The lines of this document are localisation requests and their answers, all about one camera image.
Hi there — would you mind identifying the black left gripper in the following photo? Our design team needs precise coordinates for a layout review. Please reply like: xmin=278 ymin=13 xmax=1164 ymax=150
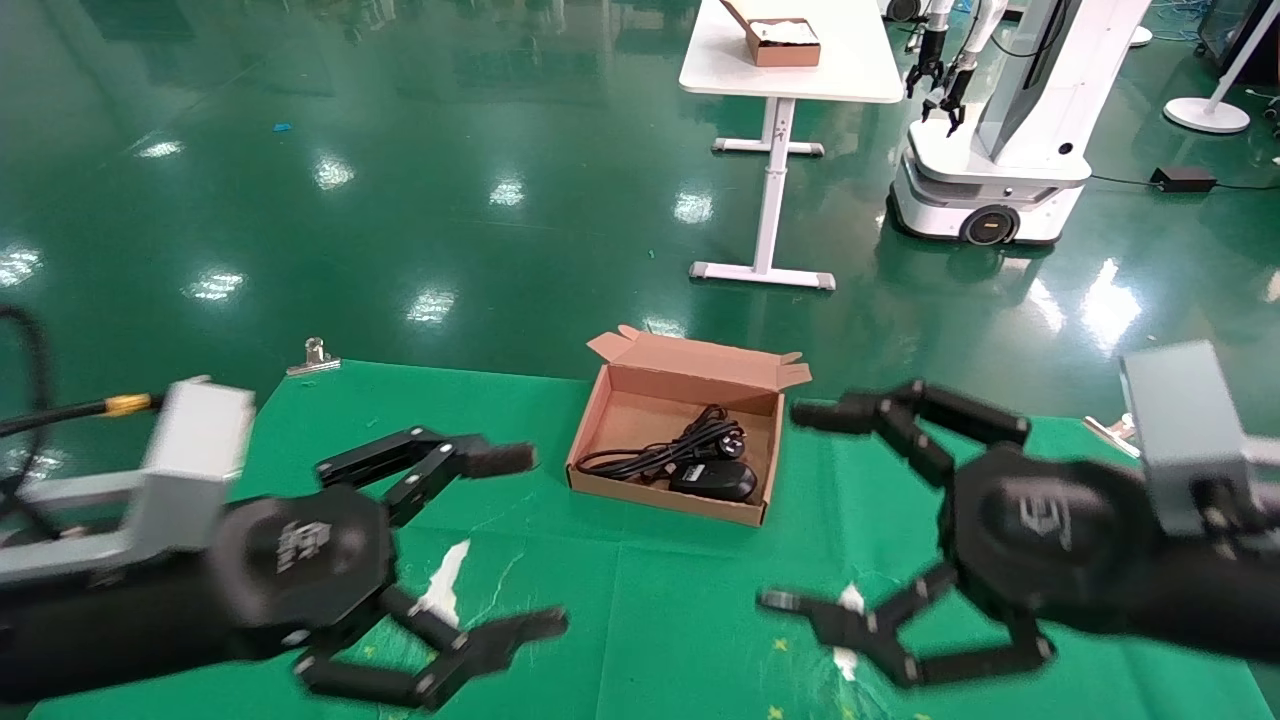
xmin=205 ymin=427 xmax=569 ymax=713

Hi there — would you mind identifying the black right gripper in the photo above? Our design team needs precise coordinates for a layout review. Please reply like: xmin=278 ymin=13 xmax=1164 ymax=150
xmin=757 ymin=378 xmax=1153 ymax=689

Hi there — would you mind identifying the black power cable with plug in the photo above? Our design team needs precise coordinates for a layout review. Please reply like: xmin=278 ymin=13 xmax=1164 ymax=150
xmin=575 ymin=404 xmax=747 ymax=483

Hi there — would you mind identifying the open brown cardboard box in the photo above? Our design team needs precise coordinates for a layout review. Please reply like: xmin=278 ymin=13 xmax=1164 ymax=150
xmin=566 ymin=324 xmax=813 ymax=528

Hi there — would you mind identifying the small brown cardboard box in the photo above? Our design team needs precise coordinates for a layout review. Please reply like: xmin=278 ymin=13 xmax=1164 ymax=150
xmin=720 ymin=0 xmax=822 ymax=68

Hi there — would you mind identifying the green table cloth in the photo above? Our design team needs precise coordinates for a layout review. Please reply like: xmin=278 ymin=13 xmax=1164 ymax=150
xmin=28 ymin=360 xmax=1276 ymax=720

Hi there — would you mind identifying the silver metal table clip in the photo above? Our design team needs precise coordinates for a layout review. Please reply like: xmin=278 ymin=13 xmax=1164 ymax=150
xmin=287 ymin=337 xmax=342 ymax=378
xmin=1084 ymin=411 xmax=1137 ymax=460

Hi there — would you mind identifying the white wheeled robot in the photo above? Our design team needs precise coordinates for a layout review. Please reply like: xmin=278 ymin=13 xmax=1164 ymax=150
xmin=888 ymin=0 xmax=1153 ymax=248

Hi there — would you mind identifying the black gripper of wheeled robot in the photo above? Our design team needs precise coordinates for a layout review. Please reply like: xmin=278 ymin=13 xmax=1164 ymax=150
xmin=922 ymin=55 xmax=979 ymax=138
xmin=905 ymin=28 xmax=947 ymax=99

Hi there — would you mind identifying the black power adapter brick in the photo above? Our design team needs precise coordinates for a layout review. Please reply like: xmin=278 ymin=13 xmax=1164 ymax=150
xmin=1150 ymin=165 xmax=1219 ymax=196

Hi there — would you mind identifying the white stand with round base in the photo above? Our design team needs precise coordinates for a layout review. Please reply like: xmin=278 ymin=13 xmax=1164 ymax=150
xmin=1164 ymin=0 xmax=1280 ymax=136

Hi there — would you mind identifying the dark cabinet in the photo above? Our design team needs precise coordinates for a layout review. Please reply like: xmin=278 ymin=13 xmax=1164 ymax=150
xmin=1195 ymin=0 xmax=1280 ymax=86

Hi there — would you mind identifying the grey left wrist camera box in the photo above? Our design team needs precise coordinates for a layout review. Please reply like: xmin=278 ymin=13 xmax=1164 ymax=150
xmin=140 ymin=377 xmax=257 ymax=557

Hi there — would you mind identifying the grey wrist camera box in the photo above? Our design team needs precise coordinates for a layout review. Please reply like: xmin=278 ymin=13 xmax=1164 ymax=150
xmin=140 ymin=377 xmax=257 ymax=557
xmin=1120 ymin=340 xmax=1257 ymax=541

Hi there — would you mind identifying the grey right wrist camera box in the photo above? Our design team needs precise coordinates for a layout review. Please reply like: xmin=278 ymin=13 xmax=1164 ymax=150
xmin=1120 ymin=340 xmax=1257 ymax=541

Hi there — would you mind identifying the thin black floor cable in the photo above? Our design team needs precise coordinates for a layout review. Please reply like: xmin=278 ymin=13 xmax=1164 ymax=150
xmin=1088 ymin=174 xmax=1280 ymax=193

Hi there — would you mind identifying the white table with pedestal leg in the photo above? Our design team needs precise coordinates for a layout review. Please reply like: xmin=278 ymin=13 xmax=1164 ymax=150
xmin=679 ymin=0 xmax=906 ymax=292

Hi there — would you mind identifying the black cable with gold connector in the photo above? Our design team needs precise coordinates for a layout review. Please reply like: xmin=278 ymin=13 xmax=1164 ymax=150
xmin=0 ymin=303 xmax=167 ymax=521

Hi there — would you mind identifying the blue cable bundle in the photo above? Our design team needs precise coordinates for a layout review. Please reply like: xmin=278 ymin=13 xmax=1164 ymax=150
xmin=1150 ymin=0 xmax=1206 ymax=43

